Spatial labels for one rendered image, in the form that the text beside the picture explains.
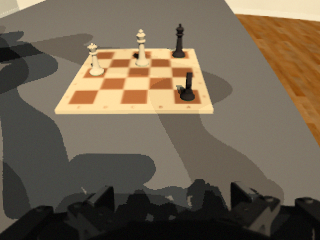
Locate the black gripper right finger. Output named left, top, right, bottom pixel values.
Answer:
left=208, top=182, right=320, bottom=240

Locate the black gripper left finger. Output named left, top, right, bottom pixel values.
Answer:
left=0, top=186, right=139, bottom=240

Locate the brown and cream chessboard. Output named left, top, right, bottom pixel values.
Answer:
left=55, top=49, right=213, bottom=114

